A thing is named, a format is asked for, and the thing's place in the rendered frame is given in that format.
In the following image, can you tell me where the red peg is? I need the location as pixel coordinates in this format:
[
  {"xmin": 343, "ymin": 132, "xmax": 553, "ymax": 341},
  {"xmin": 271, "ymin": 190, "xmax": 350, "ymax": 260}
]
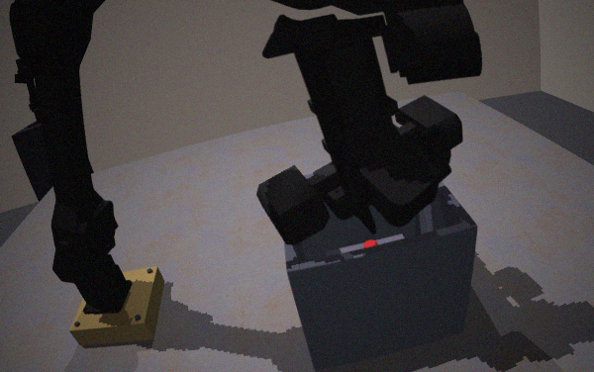
[{"xmin": 364, "ymin": 240, "xmax": 378, "ymax": 248}]

